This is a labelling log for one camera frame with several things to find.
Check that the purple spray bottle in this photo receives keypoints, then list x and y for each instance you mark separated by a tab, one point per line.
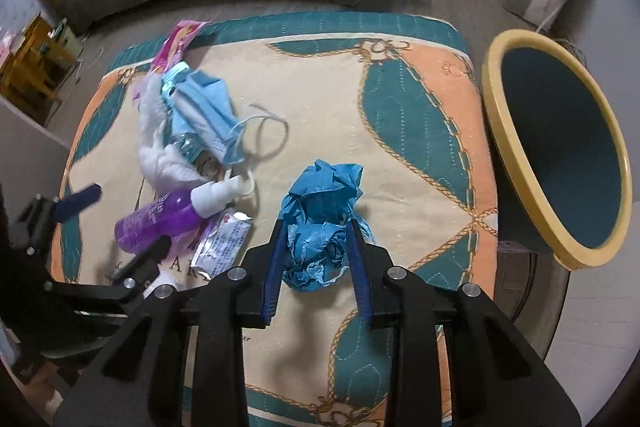
150	222

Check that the teal bin with yellow rim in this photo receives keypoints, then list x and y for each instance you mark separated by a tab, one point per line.
565	147

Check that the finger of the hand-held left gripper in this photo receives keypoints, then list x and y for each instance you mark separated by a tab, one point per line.
80	201
147	259

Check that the pink tissue box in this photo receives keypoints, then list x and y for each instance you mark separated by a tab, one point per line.
6	47

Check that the white cabinet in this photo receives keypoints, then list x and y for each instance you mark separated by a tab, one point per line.
595	307

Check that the silver foil sachet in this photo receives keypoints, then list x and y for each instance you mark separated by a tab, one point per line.
222	242

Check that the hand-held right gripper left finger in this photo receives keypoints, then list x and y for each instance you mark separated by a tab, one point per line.
272	277

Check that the small lined waste bin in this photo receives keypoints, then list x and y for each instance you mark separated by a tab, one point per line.
65	42

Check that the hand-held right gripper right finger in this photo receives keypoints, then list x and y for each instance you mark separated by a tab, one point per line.
360	272

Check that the patterned teal orange cushion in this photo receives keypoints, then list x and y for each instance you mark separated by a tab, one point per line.
325	97

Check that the wooden nightstand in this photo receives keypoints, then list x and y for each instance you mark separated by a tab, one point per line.
27	67

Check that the blue paper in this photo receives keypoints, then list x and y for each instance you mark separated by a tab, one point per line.
320	207

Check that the white cotton wad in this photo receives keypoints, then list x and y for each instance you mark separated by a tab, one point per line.
155	157

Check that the blue face mask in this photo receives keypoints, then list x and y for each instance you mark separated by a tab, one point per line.
205	107

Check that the pink snack wrapper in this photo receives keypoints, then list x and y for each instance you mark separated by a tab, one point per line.
177	44

